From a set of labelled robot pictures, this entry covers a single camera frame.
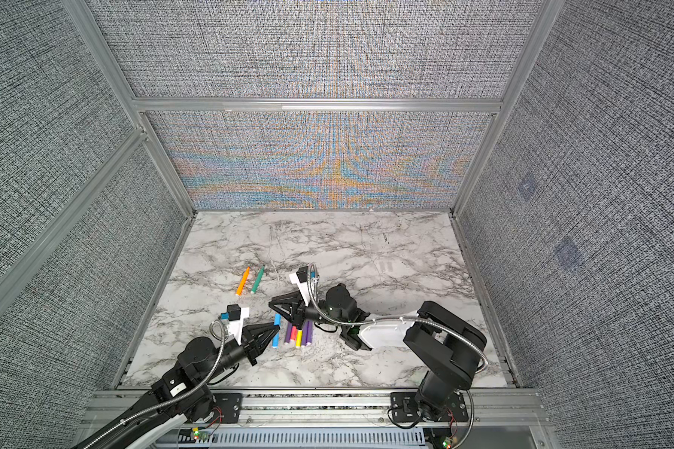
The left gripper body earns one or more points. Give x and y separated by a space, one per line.
231 354

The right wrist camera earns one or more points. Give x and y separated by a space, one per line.
306 279

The white vented cable duct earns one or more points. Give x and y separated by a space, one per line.
296 438

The purple highlighter pen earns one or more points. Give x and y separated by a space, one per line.
288 336
304 339
311 332

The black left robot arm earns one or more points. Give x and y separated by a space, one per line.
184 390

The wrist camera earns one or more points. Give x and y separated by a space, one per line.
306 279
235 317

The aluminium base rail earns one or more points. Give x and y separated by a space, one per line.
367 407

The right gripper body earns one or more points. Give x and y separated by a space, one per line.
305 313

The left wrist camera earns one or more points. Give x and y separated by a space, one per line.
235 317

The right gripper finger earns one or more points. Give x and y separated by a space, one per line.
289 300
291 312

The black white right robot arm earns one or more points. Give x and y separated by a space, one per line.
450 348

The blue highlighter pen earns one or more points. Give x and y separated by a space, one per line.
276 338

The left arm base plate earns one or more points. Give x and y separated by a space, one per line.
225 408

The orange highlighter pen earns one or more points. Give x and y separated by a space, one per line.
241 285

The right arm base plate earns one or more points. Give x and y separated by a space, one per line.
405 409

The green highlighter pen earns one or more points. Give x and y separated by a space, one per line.
258 279

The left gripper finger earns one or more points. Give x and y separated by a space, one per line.
258 345
260 329

